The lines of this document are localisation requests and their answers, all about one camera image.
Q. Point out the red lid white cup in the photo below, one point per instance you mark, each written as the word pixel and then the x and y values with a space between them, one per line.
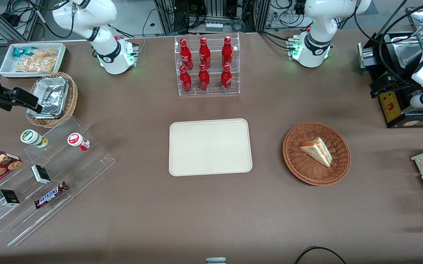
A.
pixel 76 140

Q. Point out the green lid white cup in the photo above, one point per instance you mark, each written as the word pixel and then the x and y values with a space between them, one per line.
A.
pixel 32 137

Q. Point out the aluminium profile frame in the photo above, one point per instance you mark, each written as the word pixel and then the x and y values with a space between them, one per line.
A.
pixel 167 16

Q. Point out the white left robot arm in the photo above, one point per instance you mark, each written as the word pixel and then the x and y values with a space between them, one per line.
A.
pixel 317 44

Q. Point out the snickers chocolate bar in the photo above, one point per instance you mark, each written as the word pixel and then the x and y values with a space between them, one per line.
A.
pixel 50 195

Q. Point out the triangular sandwich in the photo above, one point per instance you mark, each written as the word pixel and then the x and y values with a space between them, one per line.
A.
pixel 317 151

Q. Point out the clear acrylic bottle rack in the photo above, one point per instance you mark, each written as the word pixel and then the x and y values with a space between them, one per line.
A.
pixel 215 90

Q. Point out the white rectangular plastic bin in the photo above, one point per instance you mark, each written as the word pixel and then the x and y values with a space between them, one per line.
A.
pixel 6 68

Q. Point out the light tan wicker basket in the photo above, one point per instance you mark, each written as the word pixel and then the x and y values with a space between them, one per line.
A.
pixel 73 99

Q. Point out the grey metal bracket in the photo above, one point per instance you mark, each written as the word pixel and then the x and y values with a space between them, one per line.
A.
pixel 216 260

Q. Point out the brown round wicker basket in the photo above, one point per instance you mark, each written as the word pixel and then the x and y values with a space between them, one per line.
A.
pixel 306 168

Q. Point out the black machine with yellow panel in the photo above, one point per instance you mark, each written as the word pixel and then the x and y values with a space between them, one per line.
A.
pixel 391 106

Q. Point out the red cola bottle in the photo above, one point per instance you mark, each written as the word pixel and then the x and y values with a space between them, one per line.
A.
pixel 204 55
pixel 186 57
pixel 226 79
pixel 227 53
pixel 203 80
pixel 185 81

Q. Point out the teal snack packet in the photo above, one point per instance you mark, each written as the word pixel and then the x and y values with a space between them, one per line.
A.
pixel 21 50

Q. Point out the small black carton box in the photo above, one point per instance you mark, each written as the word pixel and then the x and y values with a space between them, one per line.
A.
pixel 41 174
pixel 8 198

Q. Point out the stack of foil trays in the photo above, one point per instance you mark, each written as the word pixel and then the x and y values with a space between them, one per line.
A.
pixel 52 97

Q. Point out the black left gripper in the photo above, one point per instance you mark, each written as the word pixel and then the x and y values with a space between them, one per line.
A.
pixel 396 75

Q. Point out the clear bag of chips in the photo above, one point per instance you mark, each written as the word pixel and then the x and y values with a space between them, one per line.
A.
pixel 35 65
pixel 46 54

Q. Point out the beige plastic tray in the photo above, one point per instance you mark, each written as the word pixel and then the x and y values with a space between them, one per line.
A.
pixel 210 146

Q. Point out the clear acrylic stepped shelf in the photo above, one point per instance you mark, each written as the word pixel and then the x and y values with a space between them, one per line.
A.
pixel 87 165

